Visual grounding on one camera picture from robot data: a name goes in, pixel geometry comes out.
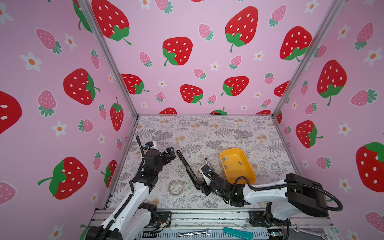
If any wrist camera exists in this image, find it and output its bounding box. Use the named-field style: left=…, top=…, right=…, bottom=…
left=144, top=142, right=158, bottom=152
left=201, top=165, right=215, bottom=179

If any aluminium corner post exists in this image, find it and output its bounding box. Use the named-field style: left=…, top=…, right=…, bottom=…
left=79, top=0, right=139, bottom=120
left=272, top=0, right=345, bottom=120

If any clear tape roll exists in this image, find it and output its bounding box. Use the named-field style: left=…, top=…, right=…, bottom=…
left=168, top=180, right=184, bottom=197

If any yellow plastic tray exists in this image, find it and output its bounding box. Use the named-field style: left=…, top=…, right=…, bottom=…
left=220, top=148, right=257, bottom=185

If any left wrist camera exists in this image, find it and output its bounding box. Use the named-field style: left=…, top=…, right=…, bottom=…
left=144, top=142, right=158, bottom=152

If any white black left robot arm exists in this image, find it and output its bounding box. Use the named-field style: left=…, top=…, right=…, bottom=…
left=85, top=136, right=176, bottom=240

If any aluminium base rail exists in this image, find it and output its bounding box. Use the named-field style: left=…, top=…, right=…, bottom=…
left=86, top=208, right=340, bottom=240

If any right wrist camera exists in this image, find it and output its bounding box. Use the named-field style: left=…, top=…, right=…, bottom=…
left=201, top=165, right=215, bottom=179

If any teal handled tool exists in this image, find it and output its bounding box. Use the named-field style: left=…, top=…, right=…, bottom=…
left=223, top=227, right=254, bottom=240

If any silver wrench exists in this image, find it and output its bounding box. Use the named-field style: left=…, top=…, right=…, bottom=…
left=294, top=226, right=328, bottom=240
left=176, top=229, right=212, bottom=238

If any aluminium corner post left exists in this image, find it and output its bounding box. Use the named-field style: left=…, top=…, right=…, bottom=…
left=79, top=0, right=139, bottom=120

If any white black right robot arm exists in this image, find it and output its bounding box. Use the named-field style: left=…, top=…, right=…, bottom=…
left=200, top=165, right=344, bottom=226

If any aluminium corner post right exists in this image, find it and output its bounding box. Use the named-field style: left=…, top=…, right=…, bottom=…
left=272, top=0, right=345, bottom=120

